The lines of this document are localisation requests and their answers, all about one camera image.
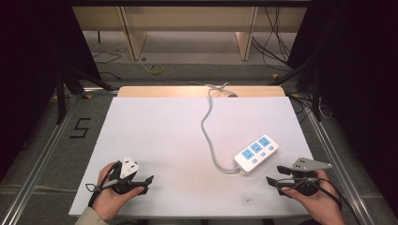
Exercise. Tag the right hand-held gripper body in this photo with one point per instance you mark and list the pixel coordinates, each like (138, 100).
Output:
(308, 164)

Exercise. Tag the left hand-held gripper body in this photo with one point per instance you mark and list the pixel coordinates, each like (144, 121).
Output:
(128, 167)

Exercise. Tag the white power strip blue sockets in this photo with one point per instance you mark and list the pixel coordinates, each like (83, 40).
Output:
(256, 153)

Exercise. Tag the person's left hand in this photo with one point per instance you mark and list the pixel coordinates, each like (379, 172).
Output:
(108, 201)

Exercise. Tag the person's right hand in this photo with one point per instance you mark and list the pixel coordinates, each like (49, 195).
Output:
(319, 203)

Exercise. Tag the white table mat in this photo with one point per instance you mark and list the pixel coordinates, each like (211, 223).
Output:
(162, 150)

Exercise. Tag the black metal stand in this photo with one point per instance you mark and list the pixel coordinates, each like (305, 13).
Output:
(61, 93)

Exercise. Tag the black curtain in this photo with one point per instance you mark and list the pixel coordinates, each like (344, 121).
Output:
(359, 78)
(34, 62)

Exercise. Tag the yellow tape roll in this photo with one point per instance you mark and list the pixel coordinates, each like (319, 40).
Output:
(155, 69)

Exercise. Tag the aluminium floor rail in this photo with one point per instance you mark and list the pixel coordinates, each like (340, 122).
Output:
(43, 156)
(339, 164)

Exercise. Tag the beige wooden furniture frame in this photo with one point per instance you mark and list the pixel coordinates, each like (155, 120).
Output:
(135, 40)

